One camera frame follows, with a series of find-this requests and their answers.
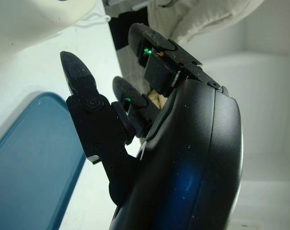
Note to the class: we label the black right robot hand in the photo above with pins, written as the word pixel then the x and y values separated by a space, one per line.
pixel 188 143

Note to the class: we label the standing person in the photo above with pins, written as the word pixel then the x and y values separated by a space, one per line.
pixel 195 14

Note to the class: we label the cream two-slot toaster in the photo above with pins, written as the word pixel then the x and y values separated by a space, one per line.
pixel 27 19

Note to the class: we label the blue rectangular tray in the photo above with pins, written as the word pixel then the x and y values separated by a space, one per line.
pixel 34 167

